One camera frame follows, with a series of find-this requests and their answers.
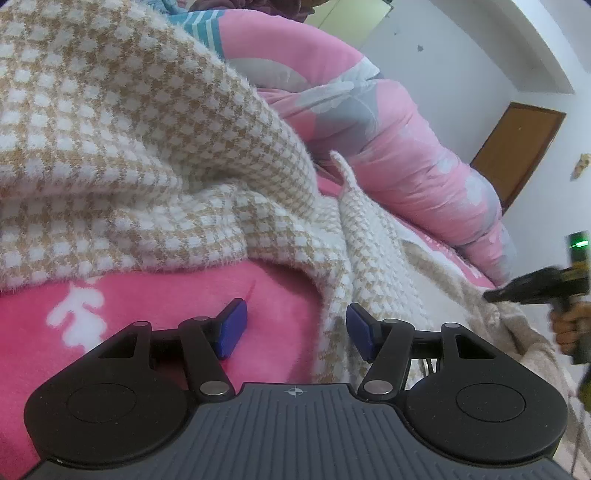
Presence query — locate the woman in purple coat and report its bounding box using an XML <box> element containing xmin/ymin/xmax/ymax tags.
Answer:
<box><xmin>190</xmin><ymin>0</ymin><xmax>328</xmax><ymax>23</ymax></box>

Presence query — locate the pink flowered bed sheet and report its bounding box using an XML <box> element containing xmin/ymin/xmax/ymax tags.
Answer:
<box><xmin>0</xmin><ymin>174</ymin><xmax>498</xmax><ymax>467</ymax></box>

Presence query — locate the beige white checked coat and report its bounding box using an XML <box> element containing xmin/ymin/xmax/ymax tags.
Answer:
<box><xmin>0</xmin><ymin>0</ymin><xmax>578</xmax><ymax>462</ymax></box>

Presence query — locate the brown wooden door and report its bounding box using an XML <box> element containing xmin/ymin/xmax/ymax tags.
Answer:
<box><xmin>471</xmin><ymin>102</ymin><xmax>566</xmax><ymax>212</ymax></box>

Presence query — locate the pink floral duvet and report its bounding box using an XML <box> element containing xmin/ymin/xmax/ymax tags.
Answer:
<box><xmin>216</xmin><ymin>8</ymin><xmax>516</xmax><ymax>288</ymax></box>

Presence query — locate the person's right hand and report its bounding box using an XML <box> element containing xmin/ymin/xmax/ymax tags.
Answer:
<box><xmin>550</xmin><ymin>302</ymin><xmax>591</xmax><ymax>355</ymax></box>

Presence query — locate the yellow green wardrobe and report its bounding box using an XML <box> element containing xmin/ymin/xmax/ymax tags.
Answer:
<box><xmin>304</xmin><ymin>0</ymin><xmax>394</xmax><ymax>48</ymax></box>

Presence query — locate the teal striped cloth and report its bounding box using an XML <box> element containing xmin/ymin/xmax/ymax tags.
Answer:
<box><xmin>168</xmin><ymin>10</ymin><xmax>224</xmax><ymax>59</ymax></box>

